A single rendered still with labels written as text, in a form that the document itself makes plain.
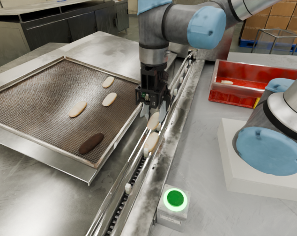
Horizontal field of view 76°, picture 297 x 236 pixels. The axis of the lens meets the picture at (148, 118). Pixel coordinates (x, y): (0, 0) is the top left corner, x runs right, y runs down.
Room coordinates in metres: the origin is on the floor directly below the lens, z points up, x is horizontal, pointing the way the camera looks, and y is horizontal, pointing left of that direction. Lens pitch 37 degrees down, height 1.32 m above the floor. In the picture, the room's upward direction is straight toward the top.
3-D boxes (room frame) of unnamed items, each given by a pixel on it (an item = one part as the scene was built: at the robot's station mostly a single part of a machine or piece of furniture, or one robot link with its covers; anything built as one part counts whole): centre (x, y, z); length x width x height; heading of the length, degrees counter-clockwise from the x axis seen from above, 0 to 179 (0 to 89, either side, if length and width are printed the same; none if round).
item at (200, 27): (0.44, -0.10, 1.23); 0.11 x 0.11 x 0.08; 52
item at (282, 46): (2.55, -1.64, 0.42); 0.40 x 0.31 x 0.67; 4
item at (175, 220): (0.24, -0.06, 0.84); 0.08 x 0.08 x 0.11; 70
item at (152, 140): (0.48, -0.01, 0.86); 0.10 x 0.04 x 0.01; 160
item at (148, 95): (0.48, -0.01, 1.08); 0.09 x 0.08 x 0.12; 160
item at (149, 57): (0.49, -0.02, 1.16); 0.08 x 0.08 x 0.05
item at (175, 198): (0.24, -0.06, 0.90); 0.04 x 0.04 x 0.02
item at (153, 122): (0.51, -0.02, 0.93); 0.10 x 0.04 x 0.01; 160
